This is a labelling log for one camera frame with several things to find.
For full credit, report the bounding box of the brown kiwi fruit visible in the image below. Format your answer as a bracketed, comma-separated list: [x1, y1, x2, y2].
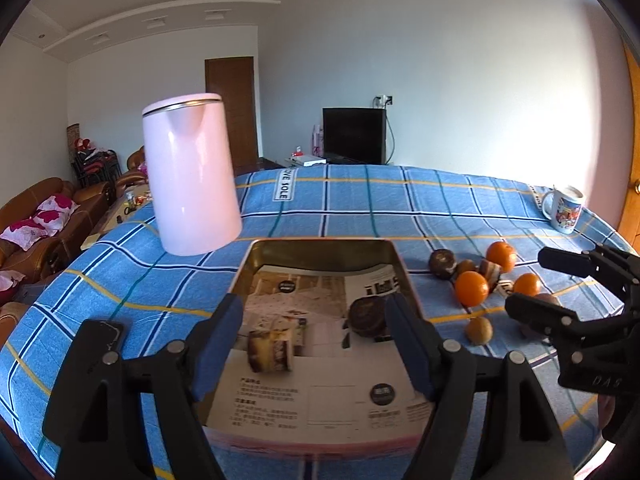
[464, 316, 494, 346]

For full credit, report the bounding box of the brown leather armchair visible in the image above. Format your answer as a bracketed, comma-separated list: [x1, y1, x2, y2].
[115, 146, 149, 197]

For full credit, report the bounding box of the dark brown passion fruit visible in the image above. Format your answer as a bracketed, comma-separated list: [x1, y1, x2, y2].
[428, 248, 457, 281]

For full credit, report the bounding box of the red white patterned cushion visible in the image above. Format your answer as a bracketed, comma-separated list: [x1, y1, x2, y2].
[1, 193, 79, 252]

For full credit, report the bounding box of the blue plaid tablecloth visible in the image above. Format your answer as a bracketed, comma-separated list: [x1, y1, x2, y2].
[1, 165, 627, 479]

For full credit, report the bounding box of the brown leather sofa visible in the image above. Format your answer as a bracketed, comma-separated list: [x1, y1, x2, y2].
[1, 177, 115, 283]

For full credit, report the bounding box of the orange mandarin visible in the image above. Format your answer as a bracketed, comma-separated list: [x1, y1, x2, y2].
[486, 240, 518, 273]
[512, 273, 541, 297]
[454, 271, 489, 308]

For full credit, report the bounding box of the brown wooden door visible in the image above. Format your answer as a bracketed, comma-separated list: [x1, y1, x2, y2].
[205, 56, 258, 174]

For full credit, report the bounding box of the dark round fruit in tin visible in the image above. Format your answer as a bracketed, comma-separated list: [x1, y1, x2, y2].
[347, 296, 386, 338]

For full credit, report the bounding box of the pink metal tin box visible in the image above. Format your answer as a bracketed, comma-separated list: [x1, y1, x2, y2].
[198, 238, 432, 457]

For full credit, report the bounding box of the television power cable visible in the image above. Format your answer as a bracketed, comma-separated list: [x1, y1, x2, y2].
[373, 93, 396, 165]

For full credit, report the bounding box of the white electric kettle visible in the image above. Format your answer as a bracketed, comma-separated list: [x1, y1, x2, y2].
[142, 93, 242, 257]

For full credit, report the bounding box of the colourful printed white mug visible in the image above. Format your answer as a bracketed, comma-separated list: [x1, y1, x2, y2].
[541, 186, 585, 234]

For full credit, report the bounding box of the black television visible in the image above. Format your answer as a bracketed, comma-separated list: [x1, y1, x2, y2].
[322, 107, 387, 165]

